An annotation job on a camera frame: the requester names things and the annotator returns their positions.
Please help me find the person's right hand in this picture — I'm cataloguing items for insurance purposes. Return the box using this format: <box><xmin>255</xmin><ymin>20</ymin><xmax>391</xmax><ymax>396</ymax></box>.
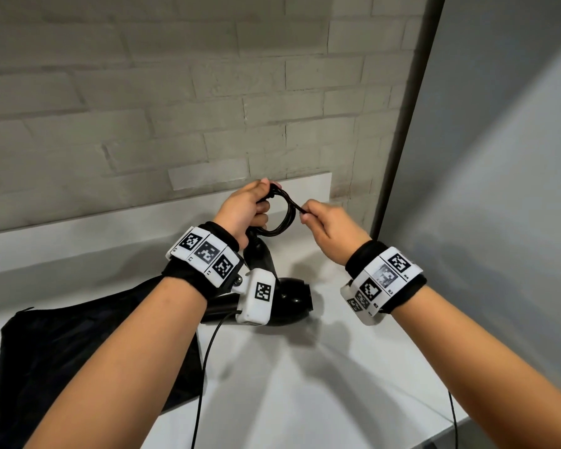
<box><xmin>299</xmin><ymin>198</ymin><xmax>373</xmax><ymax>267</ymax></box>

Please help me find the person's left hand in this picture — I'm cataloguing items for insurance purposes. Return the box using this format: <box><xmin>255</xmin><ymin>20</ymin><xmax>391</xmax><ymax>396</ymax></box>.
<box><xmin>213</xmin><ymin>178</ymin><xmax>282</xmax><ymax>251</ymax></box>

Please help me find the black hair dryer cord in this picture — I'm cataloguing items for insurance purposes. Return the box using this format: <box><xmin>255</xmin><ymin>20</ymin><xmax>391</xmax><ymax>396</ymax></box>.
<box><xmin>254</xmin><ymin>183</ymin><xmax>309</xmax><ymax>238</ymax></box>

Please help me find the black hair dryer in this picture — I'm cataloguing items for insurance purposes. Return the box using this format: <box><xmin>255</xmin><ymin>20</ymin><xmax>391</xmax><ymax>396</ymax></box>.
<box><xmin>201</xmin><ymin>228</ymin><xmax>315</xmax><ymax>327</ymax></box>

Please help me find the black fabric pouch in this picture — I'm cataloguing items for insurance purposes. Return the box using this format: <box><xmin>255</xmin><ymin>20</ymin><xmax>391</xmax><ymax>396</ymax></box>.
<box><xmin>0</xmin><ymin>275</ymin><xmax>205</xmax><ymax>449</ymax></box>

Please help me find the person's right forearm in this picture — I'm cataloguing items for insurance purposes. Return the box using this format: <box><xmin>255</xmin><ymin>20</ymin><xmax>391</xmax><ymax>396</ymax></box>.
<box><xmin>391</xmin><ymin>287</ymin><xmax>561</xmax><ymax>449</ymax></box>

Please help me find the person's left forearm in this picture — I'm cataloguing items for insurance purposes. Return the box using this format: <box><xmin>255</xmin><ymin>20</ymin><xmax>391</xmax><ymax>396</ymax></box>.
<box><xmin>26</xmin><ymin>277</ymin><xmax>209</xmax><ymax>449</ymax></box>

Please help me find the black wristband with marker tiles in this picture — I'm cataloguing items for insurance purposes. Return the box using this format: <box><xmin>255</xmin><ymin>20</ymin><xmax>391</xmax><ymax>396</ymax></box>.
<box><xmin>161</xmin><ymin>221</ymin><xmax>245</xmax><ymax>302</ymax></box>
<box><xmin>345</xmin><ymin>239</ymin><xmax>428</xmax><ymax>315</ymax></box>

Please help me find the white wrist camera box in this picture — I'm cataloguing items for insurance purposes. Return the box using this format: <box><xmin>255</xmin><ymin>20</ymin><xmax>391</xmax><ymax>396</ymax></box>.
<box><xmin>340</xmin><ymin>282</ymin><xmax>386</xmax><ymax>327</ymax></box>
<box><xmin>236</xmin><ymin>268</ymin><xmax>277</xmax><ymax>327</ymax></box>

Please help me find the dark corner post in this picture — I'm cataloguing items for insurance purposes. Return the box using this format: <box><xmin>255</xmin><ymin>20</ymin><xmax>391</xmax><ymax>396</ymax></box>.
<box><xmin>369</xmin><ymin>0</ymin><xmax>448</xmax><ymax>239</ymax></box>

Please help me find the thin black camera cable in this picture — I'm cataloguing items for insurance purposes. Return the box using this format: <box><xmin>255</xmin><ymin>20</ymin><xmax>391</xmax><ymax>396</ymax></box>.
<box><xmin>448</xmin><ymin>391</ymin><xmax>459</xmax><ymax>449</ymax></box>
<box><xmin>190</xmin><ymin>311</ymin><xmax>239</xmax><ymax>449</ymax></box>

